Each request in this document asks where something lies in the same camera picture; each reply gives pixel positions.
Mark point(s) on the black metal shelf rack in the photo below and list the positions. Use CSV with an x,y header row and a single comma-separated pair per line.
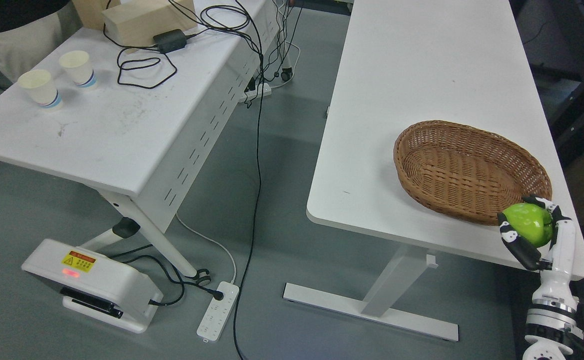
x,y
552,33

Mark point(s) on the white floor power strip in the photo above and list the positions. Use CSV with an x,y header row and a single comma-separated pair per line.
x,y
218,312

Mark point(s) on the brown wicker basket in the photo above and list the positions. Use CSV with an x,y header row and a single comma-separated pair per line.
x,y
464,172

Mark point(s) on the wooden block with hole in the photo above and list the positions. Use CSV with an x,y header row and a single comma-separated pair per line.
x,y
135,23

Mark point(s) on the paper cup farther back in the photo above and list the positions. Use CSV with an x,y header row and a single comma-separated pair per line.
x,y
78,67

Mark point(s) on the white box machine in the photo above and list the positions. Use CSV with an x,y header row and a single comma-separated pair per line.
x,y
96,286

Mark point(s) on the far white power strip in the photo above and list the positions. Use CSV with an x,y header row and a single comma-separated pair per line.
x,y
262,90

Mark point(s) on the person leg beige trousers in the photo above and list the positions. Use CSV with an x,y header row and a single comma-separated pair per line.
x,y
31,30

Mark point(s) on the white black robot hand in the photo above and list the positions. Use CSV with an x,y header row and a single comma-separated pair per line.
x,y
554,240

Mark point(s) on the green apple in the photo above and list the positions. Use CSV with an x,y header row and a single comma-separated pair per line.
x,y
532,222

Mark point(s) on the black power adapter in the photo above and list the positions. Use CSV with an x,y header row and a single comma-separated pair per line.
x,y
169,41

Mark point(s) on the paper cup near edge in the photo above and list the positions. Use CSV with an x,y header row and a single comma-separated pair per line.
x,y
39,86

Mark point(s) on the white standing desk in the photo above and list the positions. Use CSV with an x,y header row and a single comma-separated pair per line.
x,y
406,61

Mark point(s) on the white perforated-panel table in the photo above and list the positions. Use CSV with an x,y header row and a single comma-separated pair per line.
x,y
140,149

